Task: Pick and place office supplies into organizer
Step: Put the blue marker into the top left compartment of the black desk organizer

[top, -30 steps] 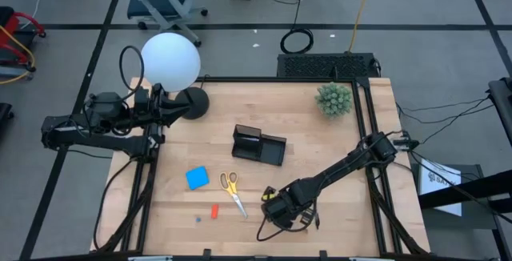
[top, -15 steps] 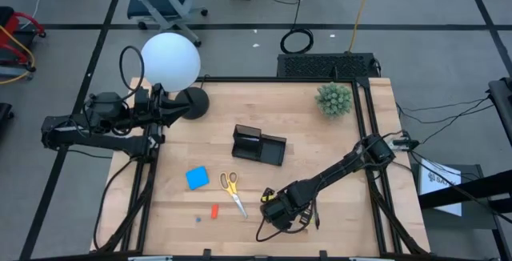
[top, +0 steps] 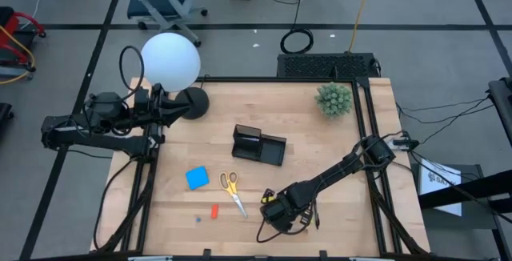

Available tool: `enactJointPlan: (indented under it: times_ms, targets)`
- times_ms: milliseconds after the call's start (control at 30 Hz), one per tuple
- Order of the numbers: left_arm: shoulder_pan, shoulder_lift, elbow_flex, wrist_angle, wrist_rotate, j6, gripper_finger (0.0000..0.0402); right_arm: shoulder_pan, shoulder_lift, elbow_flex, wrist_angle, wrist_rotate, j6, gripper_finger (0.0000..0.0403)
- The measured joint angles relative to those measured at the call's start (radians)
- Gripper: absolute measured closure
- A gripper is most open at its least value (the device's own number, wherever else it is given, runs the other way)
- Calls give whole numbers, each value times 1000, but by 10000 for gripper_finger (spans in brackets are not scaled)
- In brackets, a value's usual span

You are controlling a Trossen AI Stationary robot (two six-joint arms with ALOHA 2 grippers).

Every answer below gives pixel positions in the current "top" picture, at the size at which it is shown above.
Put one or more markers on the black perforated computer case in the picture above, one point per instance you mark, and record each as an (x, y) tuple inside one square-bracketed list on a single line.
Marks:
[(328, 65)]

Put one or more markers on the blue grey office chair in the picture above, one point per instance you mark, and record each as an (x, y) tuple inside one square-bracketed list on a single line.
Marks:
[(152, 1)]

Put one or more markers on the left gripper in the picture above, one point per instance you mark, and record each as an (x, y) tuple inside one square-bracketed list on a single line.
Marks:
[(150, 107)]

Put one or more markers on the black aluminium table frame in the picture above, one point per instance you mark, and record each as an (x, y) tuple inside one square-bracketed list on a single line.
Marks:
[(280, 79)]

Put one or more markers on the black table clamp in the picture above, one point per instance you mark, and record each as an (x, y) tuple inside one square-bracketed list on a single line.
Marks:
[(322, 254), (206, 254)]

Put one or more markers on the black metal beam stand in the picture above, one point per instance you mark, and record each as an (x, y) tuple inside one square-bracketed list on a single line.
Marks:
[(480, 187)]

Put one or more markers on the white printed paper sheet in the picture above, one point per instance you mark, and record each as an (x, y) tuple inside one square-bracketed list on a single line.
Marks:
[(434, 181)]

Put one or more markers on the dark grey side table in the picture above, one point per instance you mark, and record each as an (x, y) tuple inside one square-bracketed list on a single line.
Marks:
[(476, 219)]

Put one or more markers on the black mesh desk organizer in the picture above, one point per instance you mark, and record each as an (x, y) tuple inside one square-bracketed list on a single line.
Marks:
[(276, 151)]

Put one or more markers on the black pen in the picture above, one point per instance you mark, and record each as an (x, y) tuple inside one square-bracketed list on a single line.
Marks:
[(316, 213)]

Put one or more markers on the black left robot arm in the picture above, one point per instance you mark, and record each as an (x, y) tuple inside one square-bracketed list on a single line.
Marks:
[(80, 137)]

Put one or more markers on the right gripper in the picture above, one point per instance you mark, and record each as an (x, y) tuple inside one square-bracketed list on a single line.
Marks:
[(280, 213)]

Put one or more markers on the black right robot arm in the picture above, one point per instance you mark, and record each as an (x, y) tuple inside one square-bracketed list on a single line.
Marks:
[(336, 171)]

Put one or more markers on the blue sticky note pad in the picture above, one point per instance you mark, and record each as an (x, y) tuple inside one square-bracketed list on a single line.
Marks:
[(197, 178)]

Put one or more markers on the black caster base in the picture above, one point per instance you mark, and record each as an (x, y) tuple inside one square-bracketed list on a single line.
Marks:
[(5, 111)]

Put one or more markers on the green artificial potted plant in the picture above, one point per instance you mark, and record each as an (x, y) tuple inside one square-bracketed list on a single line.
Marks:
[(334, 100)]

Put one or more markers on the red cart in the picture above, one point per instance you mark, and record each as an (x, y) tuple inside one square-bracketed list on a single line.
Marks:
[(9, 22)]

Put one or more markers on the orange marker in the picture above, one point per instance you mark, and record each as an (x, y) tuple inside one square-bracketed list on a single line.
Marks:
[(214, 211)]

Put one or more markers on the white globe table lamp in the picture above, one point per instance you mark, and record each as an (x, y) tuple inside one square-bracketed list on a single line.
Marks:
[(170, 61)]

